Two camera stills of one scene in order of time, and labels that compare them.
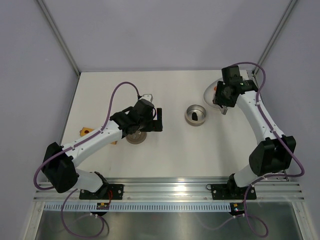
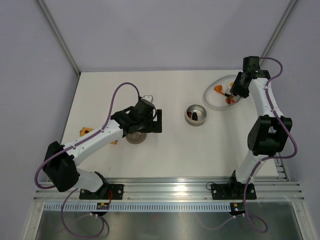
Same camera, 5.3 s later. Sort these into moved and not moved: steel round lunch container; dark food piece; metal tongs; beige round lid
Moved: metal tongs
Not moved: beige round lid; steel round lunch container; dark food piece
